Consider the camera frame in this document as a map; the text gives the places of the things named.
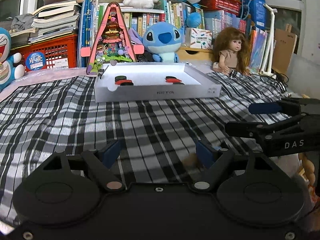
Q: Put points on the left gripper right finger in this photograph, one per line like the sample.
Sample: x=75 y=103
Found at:
x=216 y=161

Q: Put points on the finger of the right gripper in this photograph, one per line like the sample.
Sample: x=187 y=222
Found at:
x=288 y=106

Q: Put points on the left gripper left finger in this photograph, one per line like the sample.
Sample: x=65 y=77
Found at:
x=99 y=163

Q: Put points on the brown walnut front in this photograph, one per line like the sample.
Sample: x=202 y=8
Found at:
x=191 y=160

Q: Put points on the red plastic piece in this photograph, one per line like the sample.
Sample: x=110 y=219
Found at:
x=124 y=82
x=173 y=80

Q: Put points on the black white plaid cloth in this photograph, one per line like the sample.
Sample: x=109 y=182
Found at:
x=155 y=136

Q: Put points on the white cardboard box tray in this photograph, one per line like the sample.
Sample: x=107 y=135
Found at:
x=149 y=83

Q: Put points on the brown haired baby doll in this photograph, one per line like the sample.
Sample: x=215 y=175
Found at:
x=230 y=52

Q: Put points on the black round lid left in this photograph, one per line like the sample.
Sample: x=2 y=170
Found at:
x=119 y=78

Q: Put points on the black binder clip on box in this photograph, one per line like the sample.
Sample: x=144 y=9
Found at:
x=102 y=70

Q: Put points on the blue paper bag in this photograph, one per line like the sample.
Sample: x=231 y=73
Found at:
x=254 y=9

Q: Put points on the wooden drawer box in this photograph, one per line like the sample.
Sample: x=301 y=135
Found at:
x=191 y=54

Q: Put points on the white label printer box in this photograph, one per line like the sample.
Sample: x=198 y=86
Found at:
x=198 y=38

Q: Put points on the red plastic basket left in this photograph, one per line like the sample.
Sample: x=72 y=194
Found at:
x=59 y=52

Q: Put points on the red plastic basket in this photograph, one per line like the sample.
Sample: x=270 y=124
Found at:
x=59 y=52
x=232 y=6

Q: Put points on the pink triangular miniature house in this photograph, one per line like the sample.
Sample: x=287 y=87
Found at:
x=112 y=43

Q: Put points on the Doraemon plush toy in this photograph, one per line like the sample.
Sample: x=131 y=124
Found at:
x=10 y=69

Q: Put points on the blue Stitch plush toy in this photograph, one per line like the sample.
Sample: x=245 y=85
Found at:
x=162 y=40

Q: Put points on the red plastic basket right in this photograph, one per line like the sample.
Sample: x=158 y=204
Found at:
x=232 y=6

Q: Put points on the stack of books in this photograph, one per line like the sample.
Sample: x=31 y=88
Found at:
x=55 y=18

